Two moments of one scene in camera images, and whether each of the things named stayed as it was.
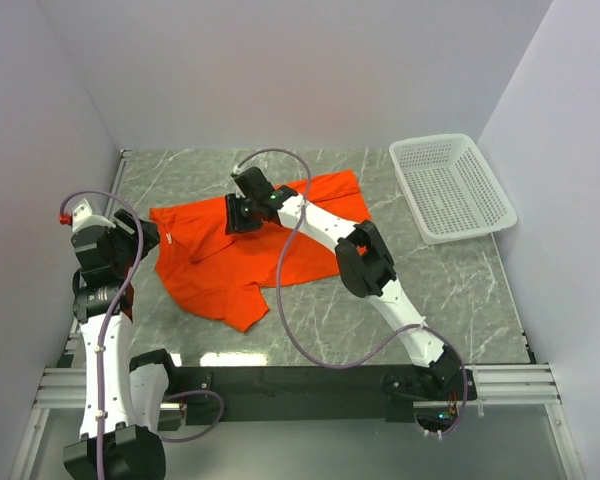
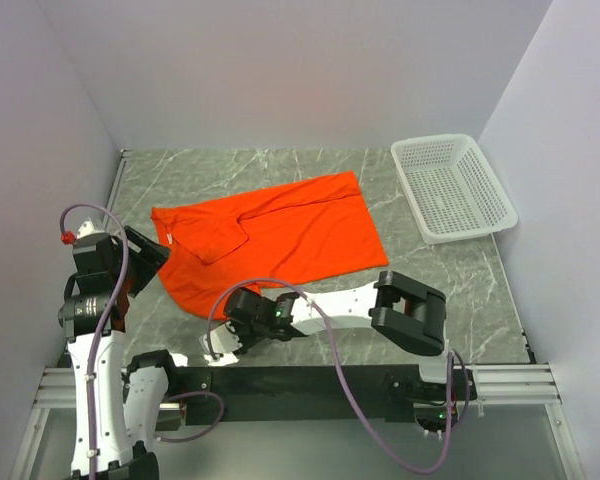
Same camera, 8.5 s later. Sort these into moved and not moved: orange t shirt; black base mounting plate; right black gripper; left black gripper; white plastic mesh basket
Moved: left black gripper; right black gripper
Not moved: orange t shirt; black base mounting plate; white plastic mesh basket
